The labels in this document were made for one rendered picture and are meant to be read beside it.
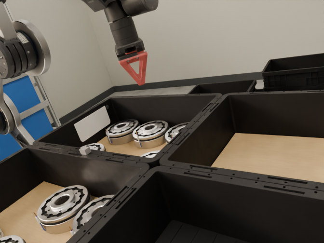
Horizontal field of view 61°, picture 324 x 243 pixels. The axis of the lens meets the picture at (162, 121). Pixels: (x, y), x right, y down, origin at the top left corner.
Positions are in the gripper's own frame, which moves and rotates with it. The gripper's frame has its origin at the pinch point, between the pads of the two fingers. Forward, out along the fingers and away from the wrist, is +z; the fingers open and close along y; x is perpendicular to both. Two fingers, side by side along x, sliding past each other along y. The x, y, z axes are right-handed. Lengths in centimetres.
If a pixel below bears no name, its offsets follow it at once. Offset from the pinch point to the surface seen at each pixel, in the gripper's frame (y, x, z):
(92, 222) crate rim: -38.8, 12.1, 7.2
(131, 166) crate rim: -27.6, 6.2, 7.3
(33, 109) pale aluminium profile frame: 180, 98, 37
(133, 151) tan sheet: -3.2, 7.6, 17.1
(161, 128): -0.9, -1.3, 14.6
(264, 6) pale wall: 236, -156, 21
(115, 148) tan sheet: 1.9, 12.6, 17.0
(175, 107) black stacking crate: 1.3, -6.7, 10.9
